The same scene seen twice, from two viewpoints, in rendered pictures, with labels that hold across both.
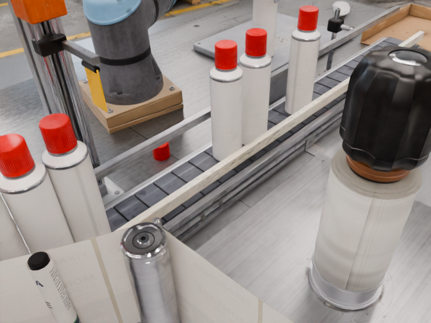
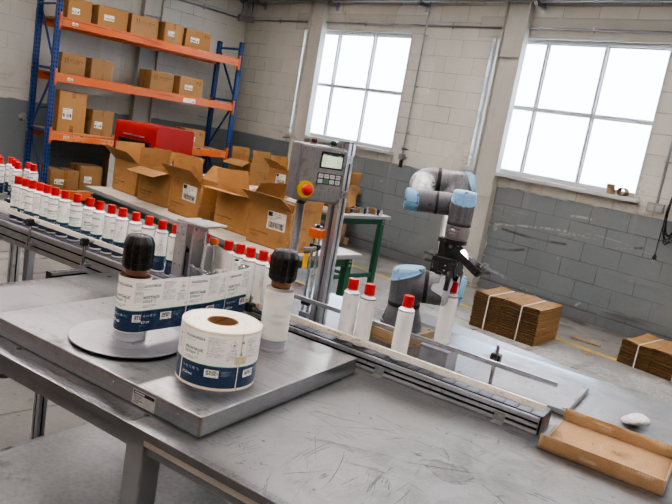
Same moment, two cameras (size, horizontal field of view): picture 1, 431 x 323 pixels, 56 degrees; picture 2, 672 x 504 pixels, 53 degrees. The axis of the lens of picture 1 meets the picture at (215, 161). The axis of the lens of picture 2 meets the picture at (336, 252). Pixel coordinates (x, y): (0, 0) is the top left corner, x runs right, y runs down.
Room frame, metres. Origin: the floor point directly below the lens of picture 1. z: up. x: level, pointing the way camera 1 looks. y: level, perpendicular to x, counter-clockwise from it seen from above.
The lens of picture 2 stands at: (-0.08, -2.04, 1.54)
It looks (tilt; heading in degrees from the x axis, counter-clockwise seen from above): 10 degrees down; 74
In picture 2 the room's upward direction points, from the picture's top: 10 degrees clockwise
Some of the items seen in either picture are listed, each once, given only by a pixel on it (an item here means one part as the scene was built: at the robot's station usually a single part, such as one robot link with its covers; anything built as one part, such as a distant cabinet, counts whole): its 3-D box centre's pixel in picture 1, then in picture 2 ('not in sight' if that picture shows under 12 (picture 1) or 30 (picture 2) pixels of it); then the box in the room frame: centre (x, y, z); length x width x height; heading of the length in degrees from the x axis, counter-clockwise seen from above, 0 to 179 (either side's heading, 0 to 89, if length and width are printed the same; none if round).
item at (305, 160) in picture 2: not in sight; (316, 172); (0.44, 0.23, 1.38); 0.17 x 0.10 x 0.19; 9
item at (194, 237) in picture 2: not in sight; (198, 258); (0.09, 0.34, 1.01); 0.14 x 0.13 x 0.26; 133
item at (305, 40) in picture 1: (302, 63); (403, 327); (0.70, -0.17, 0.98); 0.05 x 0.05 x 0.20
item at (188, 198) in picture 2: not in sight; (200, 189); (0.21, 2.69, 0.97); 0.45 x 0.38 x 0.37; 35
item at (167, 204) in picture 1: (292, 120); (374, 346); (0.62, -0.14, 0.90); 1.07 x 0.01 x 0.02; 133
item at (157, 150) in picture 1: (160, 149); not in sight; (0.63, 0.11, 0.85); 0.03 x 0.03 x 0.03
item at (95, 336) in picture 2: not in sight; (128, 338); (-0.10, -0.20, 0.89); 0.31 x 0.31 x 0.01
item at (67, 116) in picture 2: not in sight; (139, 114); (-0.42, 7.84, 1.26); 2.78 x 0.61 x 2.51; 32
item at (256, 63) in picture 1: (254, 91); (365, 314); (0.60, -0.07, 0.98); 0.05 x 0.05 x 0.20
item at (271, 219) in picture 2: not in sight; (286, 216); (0.70, 1.98, 0.97); 0.51 x 0.39 x 0.37; 37
